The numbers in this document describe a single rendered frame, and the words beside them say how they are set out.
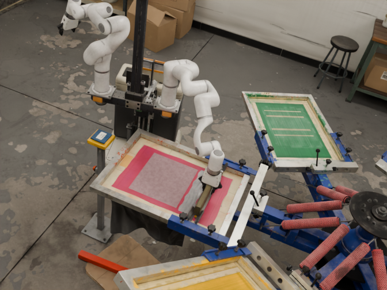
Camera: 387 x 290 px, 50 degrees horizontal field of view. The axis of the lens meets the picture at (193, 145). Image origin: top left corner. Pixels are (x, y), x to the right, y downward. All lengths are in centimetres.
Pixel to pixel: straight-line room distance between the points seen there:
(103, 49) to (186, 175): 88
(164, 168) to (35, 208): 139
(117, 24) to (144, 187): 92
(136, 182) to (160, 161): 24
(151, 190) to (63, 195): 137
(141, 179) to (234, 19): 396
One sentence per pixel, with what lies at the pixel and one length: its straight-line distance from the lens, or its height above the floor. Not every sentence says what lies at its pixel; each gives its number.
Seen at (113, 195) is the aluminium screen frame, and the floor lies 99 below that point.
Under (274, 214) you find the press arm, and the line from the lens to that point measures 235.
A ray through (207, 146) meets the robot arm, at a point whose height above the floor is 130.
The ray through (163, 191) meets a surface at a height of 95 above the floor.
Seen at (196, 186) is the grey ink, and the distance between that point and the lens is 247.
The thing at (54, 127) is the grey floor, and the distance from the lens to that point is 428.
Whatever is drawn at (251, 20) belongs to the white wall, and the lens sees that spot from 599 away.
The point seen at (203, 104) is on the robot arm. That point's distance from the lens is 223.
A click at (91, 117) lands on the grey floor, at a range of 439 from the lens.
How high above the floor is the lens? 276
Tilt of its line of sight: 41 degrees down
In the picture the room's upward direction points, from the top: 12 degrees clockwise
